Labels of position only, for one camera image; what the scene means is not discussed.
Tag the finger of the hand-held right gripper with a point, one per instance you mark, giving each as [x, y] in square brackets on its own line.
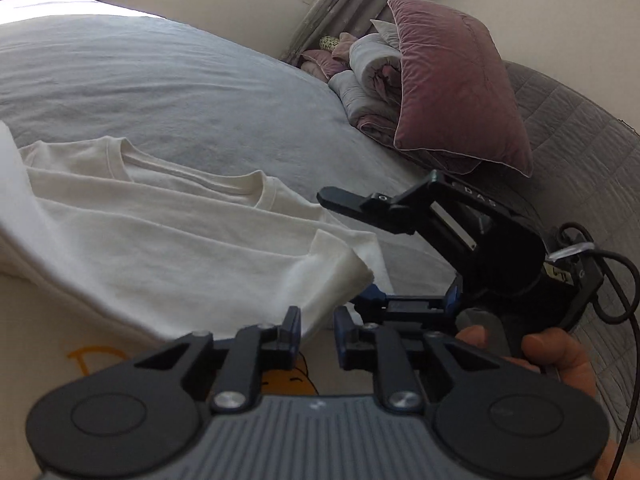
[350, 202]
[410, 310]

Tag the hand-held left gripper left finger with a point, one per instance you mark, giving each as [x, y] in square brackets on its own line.
[295, 332]

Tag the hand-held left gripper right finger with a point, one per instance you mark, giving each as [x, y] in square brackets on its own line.
[340, 334]

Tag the white printed t-shirt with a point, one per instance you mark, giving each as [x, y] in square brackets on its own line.
[175, 240]

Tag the person's right hand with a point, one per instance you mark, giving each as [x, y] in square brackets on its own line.
[560, 355]

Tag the small pink cushion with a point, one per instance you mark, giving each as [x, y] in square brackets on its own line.
[320, 62]

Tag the grey quilted headboard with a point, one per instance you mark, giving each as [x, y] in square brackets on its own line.
[575, 135]

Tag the folded grey quilt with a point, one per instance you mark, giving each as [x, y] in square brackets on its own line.
[365, 60]

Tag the pink velvet pillow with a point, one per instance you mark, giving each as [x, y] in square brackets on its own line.
[450, 85]

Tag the small patterned cushion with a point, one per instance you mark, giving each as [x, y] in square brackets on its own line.
[330, 42]

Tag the grey bed sheet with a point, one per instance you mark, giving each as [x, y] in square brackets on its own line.
[175, 85]

